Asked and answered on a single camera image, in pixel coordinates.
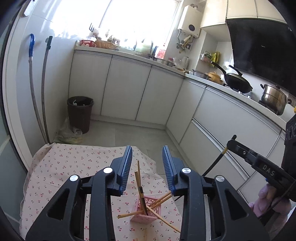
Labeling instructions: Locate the black gold-banded chopstick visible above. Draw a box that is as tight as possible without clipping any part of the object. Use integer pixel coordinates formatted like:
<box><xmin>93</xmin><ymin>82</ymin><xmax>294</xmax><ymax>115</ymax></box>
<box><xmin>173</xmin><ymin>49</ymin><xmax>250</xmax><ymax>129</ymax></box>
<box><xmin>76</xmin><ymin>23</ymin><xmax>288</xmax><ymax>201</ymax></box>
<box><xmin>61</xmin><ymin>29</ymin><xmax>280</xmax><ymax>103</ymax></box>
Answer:
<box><xmin>140</xmin><ymin>187</ymin><xmax>148</xmax><ymax>215</ymax></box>

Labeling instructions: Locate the bamboo chopstick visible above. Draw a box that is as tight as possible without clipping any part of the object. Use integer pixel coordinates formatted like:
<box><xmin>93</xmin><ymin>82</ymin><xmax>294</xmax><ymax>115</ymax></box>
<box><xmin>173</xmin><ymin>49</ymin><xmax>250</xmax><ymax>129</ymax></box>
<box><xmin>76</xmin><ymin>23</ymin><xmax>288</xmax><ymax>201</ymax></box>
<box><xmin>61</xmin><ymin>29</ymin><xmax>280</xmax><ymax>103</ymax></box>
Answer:
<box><xmin>137</xmin><ymin>160</ymin><xmax>142</xmax><ymax>191</ymax></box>
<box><xmin>151</xmin><ymin>195</ymin><xmax>173</xmax><ymax>209</ymax></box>
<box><xmin>147</xmin><ymin>206</ymin><xmax>181</xmax><ymax>233</ymax></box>
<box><xmin>134</xmin><ymin>171</ymin><xmax>143</xmax><ymax>198</ymax></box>
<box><xmin>143</xmin><ymin>228</ymin><xmax>148</xmax><ymax>241</ymax></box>
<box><xmin>149</xmin><ymin>192</ymin><xmax>172</xmax><ymax>208</ymax></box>
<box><xmin>117</xmin><ymin>210</ymin><xmax>144</xmax><ymax>219</ymax></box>

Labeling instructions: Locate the hand in pink glove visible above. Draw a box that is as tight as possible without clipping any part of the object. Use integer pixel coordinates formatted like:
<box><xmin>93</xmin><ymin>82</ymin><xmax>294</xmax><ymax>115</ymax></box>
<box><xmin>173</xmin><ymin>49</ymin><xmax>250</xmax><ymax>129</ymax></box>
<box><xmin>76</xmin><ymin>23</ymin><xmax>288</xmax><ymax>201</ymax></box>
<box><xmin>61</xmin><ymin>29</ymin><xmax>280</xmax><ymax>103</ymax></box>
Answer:
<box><xmin>248</xmin><ymin>184</ymin><xmax>292</xmax><ymax>236</ymax></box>

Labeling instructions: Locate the pink perforated utensil holder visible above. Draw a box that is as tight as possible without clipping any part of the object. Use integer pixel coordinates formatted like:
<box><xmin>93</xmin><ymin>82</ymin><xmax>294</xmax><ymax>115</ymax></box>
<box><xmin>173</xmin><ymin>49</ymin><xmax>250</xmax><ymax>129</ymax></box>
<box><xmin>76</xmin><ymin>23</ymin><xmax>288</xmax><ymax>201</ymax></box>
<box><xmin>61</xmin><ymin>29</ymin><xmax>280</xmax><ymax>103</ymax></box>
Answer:
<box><xmin>130</xmin><ymin>195</ymin><xmax>162</xmax><ymax>224</ymax></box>

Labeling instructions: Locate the cherry print tablecloth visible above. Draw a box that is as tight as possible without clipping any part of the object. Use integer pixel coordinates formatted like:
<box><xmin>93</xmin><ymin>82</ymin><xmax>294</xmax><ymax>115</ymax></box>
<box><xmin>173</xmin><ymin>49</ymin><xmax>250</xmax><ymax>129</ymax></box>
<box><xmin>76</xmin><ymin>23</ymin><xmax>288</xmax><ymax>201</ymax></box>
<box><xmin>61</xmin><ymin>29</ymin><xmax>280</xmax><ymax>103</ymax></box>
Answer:
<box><xmin>20</xmin><ymin>144</ymin><xmax>182</xmax><ymax>240</ymax></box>

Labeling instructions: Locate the plastic bag on floor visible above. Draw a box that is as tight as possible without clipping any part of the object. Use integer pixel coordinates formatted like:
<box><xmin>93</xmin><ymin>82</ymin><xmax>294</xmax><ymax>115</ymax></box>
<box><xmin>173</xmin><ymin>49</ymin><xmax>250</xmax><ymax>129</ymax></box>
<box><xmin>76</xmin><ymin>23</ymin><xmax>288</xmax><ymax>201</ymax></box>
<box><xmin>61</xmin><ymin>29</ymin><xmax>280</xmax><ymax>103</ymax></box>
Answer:
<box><xmin>55</xmin><ymin>118</ymin><xmax>83</xmax><ymax>145</ymax></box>

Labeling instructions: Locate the dark brown trash bin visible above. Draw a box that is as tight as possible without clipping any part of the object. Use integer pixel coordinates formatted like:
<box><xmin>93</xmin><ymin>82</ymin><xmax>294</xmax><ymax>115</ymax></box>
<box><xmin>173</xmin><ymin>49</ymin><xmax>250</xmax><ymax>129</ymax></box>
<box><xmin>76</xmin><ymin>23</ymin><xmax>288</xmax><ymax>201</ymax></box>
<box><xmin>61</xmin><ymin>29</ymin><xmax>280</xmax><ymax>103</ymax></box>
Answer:
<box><xmin>67</xmin><ymin>96</ymin><xmax>94</xmax><ymax>134</ymax></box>

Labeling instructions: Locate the stainless steel pot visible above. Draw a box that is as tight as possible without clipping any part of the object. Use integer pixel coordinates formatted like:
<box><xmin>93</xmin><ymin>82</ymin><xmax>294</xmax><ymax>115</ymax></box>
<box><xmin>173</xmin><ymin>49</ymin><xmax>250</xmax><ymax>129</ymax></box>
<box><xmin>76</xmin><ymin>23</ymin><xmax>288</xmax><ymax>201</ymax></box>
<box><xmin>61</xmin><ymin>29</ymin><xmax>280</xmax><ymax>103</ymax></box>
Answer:
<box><xmin>259</xmin><ymin>84</ymin><xmax>292</xmax><ymax>115</ymax></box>

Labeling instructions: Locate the yellow clay pot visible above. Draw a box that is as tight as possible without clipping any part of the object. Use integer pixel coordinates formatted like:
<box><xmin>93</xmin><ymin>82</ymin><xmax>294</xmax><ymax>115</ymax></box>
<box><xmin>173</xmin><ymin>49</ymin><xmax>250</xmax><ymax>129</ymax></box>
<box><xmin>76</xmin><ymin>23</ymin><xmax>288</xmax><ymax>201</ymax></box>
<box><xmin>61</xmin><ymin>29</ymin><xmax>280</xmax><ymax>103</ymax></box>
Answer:
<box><xmin>206</xmin><ymin>72</ymin><xmax>223</xmax><ymax>85</ymax></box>

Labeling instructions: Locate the black wok pan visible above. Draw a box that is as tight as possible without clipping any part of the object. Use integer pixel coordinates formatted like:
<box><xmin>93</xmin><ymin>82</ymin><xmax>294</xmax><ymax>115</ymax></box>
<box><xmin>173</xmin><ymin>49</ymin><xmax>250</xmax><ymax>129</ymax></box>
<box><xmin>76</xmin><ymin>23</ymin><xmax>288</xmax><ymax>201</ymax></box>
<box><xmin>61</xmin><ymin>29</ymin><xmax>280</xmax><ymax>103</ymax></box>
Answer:
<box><xmin>210</xmin><ymin>61</ymin><xmax>253</xmax><ymax>93</ymax></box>

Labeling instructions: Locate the wicker basket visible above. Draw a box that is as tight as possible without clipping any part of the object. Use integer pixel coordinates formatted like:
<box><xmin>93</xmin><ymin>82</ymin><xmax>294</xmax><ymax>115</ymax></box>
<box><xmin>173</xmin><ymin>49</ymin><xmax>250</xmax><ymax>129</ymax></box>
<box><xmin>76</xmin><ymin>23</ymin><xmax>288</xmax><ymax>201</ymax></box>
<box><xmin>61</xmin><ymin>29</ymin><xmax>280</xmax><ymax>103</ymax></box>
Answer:
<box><xmin>95</xmin><ymin>40</ymin><xmax>118</xmax><ymax>50</ymax></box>

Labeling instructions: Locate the black range hood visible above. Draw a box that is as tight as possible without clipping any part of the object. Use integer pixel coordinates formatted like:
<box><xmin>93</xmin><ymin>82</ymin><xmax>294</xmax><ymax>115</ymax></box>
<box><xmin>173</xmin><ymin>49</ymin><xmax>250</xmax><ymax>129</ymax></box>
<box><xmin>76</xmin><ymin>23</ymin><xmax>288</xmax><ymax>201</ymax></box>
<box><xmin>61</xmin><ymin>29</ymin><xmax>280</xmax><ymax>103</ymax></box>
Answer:
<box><xmin>226</xmin><ymin>18</ymin><xmax>295</xmax><ymax>96</ymax></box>

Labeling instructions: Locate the white water heater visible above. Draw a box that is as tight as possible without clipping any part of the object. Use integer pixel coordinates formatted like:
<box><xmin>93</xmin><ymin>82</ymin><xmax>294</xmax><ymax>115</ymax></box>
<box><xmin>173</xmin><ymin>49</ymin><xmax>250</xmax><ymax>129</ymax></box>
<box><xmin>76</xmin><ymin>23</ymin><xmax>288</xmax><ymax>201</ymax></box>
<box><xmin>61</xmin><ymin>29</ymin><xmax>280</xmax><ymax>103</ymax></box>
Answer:
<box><xmin>178</xmin><ymin>5</ymin><xmax>203</xmax><ymax>38</ymax></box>

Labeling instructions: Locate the grey-handled mop pole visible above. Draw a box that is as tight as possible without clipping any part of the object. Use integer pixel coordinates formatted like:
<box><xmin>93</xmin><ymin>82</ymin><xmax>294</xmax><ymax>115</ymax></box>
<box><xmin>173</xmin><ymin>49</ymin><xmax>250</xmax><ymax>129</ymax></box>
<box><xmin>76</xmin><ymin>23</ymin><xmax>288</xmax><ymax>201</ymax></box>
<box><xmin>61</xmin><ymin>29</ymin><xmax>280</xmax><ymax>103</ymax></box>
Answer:
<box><xmin>41</xmin><ymin>36</ymin><xmax>54</xmax><ymax>144</ymax></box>

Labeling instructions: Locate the blue-handled mop pole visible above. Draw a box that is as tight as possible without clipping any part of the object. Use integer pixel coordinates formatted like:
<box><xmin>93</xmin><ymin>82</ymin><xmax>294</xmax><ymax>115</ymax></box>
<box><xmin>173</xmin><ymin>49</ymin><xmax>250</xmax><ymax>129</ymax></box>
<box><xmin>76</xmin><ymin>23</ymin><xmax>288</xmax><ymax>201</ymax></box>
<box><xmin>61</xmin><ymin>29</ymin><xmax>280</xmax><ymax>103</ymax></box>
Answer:
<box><xmin>28</xmin><ymin>33</ymin><xmax>48</xmax><ymax>144</ymax></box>

